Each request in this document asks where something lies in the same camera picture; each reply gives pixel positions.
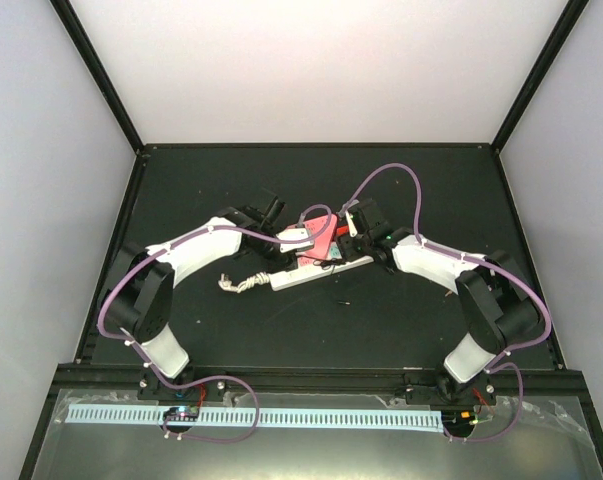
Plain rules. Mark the white slotted cable duct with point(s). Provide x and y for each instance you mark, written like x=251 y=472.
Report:
x=290 y=418

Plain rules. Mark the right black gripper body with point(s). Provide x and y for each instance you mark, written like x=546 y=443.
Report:
x=350 y=252

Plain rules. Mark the white power strip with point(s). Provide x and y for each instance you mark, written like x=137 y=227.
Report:
x=300 y=275

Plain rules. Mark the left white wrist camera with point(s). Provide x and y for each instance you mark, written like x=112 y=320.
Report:
x=295 y=239

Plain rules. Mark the left black frame post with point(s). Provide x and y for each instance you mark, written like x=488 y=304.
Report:
x=82 y=43

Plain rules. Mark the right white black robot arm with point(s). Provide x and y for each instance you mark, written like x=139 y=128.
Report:
x=498 y=308

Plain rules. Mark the pink triangular plug adapter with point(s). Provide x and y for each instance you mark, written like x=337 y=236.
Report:
x=322 y=243

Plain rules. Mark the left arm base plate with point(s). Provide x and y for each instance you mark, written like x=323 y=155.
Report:
x=191 y=392

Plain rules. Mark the black frame post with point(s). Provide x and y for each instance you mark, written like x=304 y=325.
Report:
x=82 y=43
x=553 y=45

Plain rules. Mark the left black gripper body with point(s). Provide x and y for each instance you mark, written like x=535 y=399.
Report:
x=269 y=264

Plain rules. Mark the red cube plug adapter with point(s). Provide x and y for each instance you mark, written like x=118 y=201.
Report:
x=344 y=231

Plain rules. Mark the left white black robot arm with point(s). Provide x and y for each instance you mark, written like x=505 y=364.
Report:
x=137 y=300

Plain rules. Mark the black plug with thin cable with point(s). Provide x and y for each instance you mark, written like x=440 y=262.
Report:
x=325 y=264

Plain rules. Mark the right black frame post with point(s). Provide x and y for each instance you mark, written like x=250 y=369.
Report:
x=553 y=45

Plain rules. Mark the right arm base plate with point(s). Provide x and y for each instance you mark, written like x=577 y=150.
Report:
x=438 y=387

